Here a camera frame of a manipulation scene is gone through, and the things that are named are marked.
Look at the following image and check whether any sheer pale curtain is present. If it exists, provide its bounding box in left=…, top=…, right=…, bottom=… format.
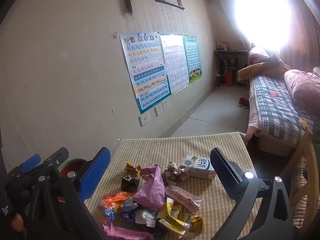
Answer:
left=207, top=0, right=248, bottom=50

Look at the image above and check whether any wooden chair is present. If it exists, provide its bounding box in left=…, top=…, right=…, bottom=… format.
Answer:
left=282, top=126, right=320, bottom=230

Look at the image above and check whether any purple plastic wrapper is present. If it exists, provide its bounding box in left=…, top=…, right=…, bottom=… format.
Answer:
left=132, top=164, right=165, bottom=209

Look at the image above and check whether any brown yellow snack wrapper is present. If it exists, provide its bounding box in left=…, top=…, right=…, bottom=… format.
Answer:
left=186, top=215, right=204, bottom=233

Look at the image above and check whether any green and red bin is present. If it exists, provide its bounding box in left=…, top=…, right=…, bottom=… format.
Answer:
left=57, top=158, right=88, bottom=202

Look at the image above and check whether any yellow blanket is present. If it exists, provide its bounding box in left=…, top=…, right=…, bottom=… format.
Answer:
left=237, top=62, right=269, bottom=81

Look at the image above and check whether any light blue snack wrapper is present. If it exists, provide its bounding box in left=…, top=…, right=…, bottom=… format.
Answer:
left=120, top=197, right=139, bottom=212

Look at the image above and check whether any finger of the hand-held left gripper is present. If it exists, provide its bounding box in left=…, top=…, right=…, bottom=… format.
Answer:
left=15, top=154, right=42, bottom=174
left=7, top=147, right=69, bottom=183

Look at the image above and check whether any pale pink snack wrapper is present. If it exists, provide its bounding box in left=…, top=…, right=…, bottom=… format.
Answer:
left=164, top=185, right=203, bottom=213

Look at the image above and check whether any dark shelf unit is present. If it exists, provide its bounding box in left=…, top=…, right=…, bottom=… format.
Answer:
left=213, top=49, right=250, bottom=87

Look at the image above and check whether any dark wall bar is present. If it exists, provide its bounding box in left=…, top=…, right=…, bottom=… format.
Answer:
left=154, top=0, right=185, bottom=10

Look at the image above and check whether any pale pink pillow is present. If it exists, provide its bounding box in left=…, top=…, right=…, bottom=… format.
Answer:
left=247, top=46, right=290, bottom=70

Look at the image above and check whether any pink quilt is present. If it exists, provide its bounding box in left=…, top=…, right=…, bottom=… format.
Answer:
left=284, top=69, right=320, bottom=117

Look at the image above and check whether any white chart wall poster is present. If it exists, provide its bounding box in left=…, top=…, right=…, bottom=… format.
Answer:
left=159, top=34, right=190, bottom=95

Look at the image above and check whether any paper ball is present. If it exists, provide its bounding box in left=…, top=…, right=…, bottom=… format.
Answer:
left=162, top=161, right=192, bottom=187

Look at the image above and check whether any white and grey wrapper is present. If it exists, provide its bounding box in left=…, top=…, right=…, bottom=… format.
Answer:
left=135, top=207, right=159, bottom=228

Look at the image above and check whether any patterned pink curtain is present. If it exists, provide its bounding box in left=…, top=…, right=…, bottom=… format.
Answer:
left=282, top=0, right=320, bottom=70

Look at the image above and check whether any person's left hand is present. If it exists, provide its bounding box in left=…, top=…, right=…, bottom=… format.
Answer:
left=11, top=212, right=25, bottom=231

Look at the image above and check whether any green chart wall poster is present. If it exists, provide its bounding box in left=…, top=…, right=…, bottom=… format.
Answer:
left=182, top=35, right=203, bottom=84

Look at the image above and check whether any sofa with patterned blankets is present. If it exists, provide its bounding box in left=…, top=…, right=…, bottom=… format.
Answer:
left=246, top=76, right=315, bottom=150

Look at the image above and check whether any bright window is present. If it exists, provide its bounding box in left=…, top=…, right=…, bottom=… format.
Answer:
left=232, top=0, right=293, bottom=53

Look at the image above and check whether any white wall plate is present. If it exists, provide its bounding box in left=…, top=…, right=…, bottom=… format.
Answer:
left=138, top=112, right=150, bottom=127

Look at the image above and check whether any blue letter wall poster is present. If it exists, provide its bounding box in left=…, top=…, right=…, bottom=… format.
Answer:
left=119, top=32, right=172, bottom=115

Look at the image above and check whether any orange snack wrapper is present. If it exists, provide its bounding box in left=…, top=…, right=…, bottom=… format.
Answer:
left=97, top=191, right=135, bottom=210

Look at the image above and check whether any white milk carton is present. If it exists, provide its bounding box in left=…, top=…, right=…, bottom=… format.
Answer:
left=180, top=155, right=216, bottom=180

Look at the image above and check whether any dark blue snack wrapper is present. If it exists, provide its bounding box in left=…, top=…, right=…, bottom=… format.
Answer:
left=103, top=206, right=137, bottom=228

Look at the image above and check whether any dark jacket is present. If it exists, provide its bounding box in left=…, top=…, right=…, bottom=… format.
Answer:
left=260, top=54, right=283, bottom=68

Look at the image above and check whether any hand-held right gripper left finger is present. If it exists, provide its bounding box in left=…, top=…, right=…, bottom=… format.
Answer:
left=26, top=147, right=111, bottom=240

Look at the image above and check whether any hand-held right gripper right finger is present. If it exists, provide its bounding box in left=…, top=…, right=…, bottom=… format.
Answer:
left=210, top=147, right=294, bottom=240

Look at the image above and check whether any bright pink snack wrapper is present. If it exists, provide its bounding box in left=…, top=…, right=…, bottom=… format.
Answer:
left=99, top=222, right=154, bottom=240

